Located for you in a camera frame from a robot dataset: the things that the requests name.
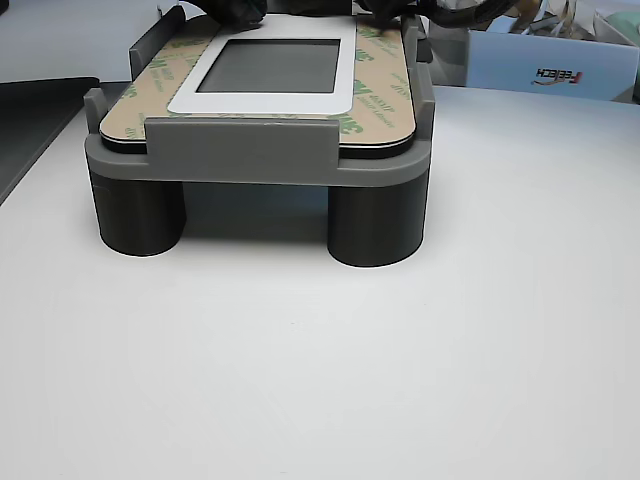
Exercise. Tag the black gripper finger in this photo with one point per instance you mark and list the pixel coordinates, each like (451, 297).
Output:
(250, 10)
(377, 12)
(217, 9)

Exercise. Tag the white panel with window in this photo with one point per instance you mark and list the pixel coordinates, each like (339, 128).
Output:
(270, 102)

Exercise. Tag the white FEETECH cardboard box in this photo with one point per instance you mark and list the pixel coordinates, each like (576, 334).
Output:
(500, 65)

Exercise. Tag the grey printed holder fixture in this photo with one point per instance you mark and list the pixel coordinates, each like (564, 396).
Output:
(240, 145)

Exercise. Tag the black tray at left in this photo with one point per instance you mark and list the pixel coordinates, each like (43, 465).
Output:
(30, 125)

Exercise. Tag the pale green box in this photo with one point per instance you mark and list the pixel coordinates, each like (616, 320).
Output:
(625, 27)

